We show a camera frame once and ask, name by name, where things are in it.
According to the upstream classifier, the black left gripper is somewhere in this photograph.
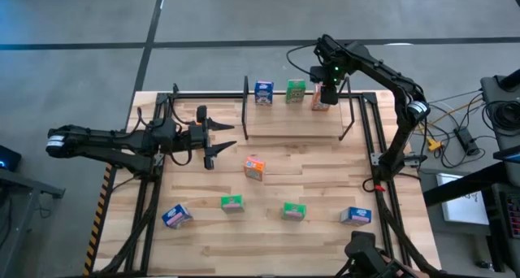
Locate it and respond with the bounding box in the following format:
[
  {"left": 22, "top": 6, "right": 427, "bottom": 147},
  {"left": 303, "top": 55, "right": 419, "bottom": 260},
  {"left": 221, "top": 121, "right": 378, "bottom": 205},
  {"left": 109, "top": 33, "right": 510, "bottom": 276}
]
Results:
[{"left": 187, "top": 104, "right": 238, "bottom": 171}]

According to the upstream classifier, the orange Mini Wheats cereal box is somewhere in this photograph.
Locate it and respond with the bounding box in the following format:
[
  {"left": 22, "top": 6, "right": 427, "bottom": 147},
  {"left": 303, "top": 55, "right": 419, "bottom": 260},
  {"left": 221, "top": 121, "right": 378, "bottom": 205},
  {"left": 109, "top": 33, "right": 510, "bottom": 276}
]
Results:
[
  {"left": 243, "top": 155, "right": 267, "bottom": 183},
  {"left": 310, "top": 84, "right": 332, "bottom": 112}
]

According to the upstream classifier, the green Apple Jacks cereal box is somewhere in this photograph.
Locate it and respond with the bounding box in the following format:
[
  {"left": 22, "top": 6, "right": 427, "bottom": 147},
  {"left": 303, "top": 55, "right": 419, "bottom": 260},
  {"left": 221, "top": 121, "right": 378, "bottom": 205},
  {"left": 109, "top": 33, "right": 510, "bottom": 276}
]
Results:
[
  {"left": 220, "top": 193, "right": 246, "bottom": 215},
  {"left": 281, "top": 201, "right": 308, "bottom": 223},
  {"left": 284, "top": 78, "right": 307, "bottom": 105}
]

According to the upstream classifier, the blue Frosted Flakes cereal box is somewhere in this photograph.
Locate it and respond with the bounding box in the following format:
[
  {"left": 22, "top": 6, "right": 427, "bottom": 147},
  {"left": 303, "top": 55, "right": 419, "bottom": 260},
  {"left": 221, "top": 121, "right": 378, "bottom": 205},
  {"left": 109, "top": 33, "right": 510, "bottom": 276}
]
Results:
[
  {"left": 253, "top": 80, "right": 275, "bottom": 106},
  {"left": 161, "top": 203, "right": 194, "bottom": 231},
  {"left": 340, "top": 206, "right": 373, "bottom": 228}
]

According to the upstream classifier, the yellow black hazard tape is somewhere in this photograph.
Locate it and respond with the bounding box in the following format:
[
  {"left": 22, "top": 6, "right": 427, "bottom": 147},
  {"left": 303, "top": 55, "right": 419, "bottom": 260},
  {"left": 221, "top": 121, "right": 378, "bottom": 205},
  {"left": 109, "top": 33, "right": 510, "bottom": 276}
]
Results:
[{"left": 82, "top": 163, "right": 114, "bottom": 277}]

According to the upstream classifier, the black power brick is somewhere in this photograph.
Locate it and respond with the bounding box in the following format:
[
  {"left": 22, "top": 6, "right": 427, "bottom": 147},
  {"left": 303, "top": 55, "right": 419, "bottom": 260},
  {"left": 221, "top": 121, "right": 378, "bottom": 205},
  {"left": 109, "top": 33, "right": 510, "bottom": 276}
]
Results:
[{"left": 453, "top": 125, "right": 481, "bottom": 157}]

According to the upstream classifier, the dark grey computer desk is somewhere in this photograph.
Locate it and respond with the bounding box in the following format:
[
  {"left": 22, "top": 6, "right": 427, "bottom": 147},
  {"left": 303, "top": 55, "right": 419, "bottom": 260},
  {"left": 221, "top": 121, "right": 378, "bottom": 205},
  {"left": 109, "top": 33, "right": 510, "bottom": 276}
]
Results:
[{"left": 480, "top": 68, "right": 520, "bottom": 151}]

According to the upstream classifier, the black side desk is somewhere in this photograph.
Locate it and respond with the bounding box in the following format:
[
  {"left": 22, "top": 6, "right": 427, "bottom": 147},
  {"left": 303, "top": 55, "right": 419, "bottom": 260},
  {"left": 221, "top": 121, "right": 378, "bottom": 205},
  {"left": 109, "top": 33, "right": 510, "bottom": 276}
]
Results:
[{"left": 0, "top": 146, "right": 67, "bottom": 278}]

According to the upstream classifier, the black device with blue light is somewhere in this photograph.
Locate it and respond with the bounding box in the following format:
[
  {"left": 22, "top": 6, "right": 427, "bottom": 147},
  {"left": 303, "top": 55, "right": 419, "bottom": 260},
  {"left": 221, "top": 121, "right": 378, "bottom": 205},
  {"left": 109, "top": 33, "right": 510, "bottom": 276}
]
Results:
[{"left": 0, "top": 144, "right": 23, "bottom": 172}]

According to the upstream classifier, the black keyboard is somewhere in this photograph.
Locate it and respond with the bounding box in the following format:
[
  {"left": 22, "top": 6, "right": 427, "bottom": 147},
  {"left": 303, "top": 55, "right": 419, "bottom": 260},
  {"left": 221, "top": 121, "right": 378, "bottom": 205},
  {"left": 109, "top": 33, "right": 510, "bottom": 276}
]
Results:
[{"left": 505, "top": 190, "right": 520, "bottom": 239}]

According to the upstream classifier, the black aluminium table frame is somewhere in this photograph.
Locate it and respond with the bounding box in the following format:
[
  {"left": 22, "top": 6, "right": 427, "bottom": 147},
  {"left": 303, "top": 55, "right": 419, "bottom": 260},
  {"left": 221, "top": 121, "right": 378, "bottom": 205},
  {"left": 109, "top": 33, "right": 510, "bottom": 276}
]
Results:
[{"left": 121, "top": 82, "right": 412, "bottom": 277}]

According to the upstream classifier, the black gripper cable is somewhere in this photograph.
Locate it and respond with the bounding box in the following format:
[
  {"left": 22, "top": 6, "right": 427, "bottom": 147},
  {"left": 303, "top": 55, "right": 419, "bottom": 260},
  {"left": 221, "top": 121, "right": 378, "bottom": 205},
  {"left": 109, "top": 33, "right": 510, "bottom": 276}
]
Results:
[{"left": 285, "top": 43, "right": 323, "bottom": 79}]

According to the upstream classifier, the coiled black cable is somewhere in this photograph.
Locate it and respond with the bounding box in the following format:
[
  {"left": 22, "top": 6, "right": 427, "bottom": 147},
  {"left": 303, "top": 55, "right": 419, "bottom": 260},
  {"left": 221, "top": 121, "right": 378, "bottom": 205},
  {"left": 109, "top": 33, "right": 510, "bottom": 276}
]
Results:
[{"left": 483, "top": 100, "right": 520, "bottom": 135}]

